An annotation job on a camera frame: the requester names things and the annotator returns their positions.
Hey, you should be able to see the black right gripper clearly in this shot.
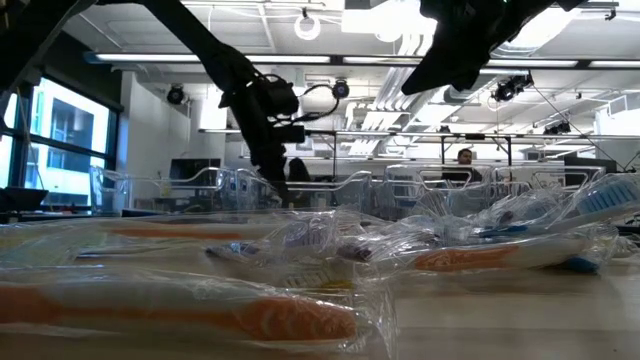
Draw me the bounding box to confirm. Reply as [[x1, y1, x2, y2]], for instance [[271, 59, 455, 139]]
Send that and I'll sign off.
[[401, 0, 501, 95]]

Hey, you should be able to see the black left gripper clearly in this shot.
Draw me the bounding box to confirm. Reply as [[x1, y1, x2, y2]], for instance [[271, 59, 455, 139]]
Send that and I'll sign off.
[[219, 79, 306, 207]]

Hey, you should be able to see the person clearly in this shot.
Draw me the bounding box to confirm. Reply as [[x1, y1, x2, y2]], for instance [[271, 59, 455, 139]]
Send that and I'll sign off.
[[441, 147, 485, 184], [287, 157, 312, 206]]

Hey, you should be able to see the long ceiling light strip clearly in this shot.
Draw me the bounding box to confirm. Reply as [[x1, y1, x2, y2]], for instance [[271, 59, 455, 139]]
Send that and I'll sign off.
[[588, 59, 640, 70], [342, 55, 421, 66], [93, 52, 332, 65], [487, 58, 580, 69]]

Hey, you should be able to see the clear plastic bin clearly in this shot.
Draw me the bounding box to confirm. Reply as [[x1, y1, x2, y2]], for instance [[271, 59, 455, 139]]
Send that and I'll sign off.
[[382, 163, 495, 221], [491, 164, 607, 201], [233, 167, 375, 214], [88, 164, 237, 217]]

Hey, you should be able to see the purple white wrapped toothbrush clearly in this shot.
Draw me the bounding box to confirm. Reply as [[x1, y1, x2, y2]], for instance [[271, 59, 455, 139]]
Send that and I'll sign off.
[[335, 244, 375, 263], [203, 241, 301, 261], [282, 219, 331, 249]]

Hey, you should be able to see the black monitor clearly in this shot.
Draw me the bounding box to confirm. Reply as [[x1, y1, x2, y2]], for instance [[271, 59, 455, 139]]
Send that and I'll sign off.
[[563, 156, 619, 197], [168, 157, 222, 182]]

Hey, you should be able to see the black ceiling spotlight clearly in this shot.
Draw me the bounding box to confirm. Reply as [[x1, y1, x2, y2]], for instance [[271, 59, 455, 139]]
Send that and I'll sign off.
[[165, 83, 187, 107], [542, 120, 572, 136], [491, 71, 535, 104], [331, 77, 351, 101]]

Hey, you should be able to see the yellow white wrapped toothbrush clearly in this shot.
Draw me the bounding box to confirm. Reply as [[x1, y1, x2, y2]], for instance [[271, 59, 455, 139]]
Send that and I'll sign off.
[[279, 269, 359, 294]]

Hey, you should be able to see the orange white wrapped toothbrush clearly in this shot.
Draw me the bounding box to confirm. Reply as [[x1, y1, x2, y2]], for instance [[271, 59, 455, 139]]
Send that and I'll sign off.
[[69, 213, 346, 247], [409, 234, 609, 275], [0, 267, 399, 357]]

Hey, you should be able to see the green white wrapped toothbrush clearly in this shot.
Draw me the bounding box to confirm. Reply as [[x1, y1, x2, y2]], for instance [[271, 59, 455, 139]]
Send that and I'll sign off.
[[0, 222, 109, 267]]

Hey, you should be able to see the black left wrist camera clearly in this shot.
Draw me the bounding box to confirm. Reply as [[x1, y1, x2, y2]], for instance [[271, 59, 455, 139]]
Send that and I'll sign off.
[[263, 73, 301, 118]]

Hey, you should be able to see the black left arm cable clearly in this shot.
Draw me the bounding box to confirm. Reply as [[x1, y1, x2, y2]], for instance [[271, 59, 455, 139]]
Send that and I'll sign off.
[[272, 73, 346, 126]]

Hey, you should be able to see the white cable coil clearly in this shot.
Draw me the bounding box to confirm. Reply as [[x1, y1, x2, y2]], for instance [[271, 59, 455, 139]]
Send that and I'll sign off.
[[293, 13, 322, 42]]

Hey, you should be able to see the window with dark frame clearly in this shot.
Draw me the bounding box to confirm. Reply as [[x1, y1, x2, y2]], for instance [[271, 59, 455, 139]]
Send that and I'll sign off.
[[0, 74, 123, 211]]

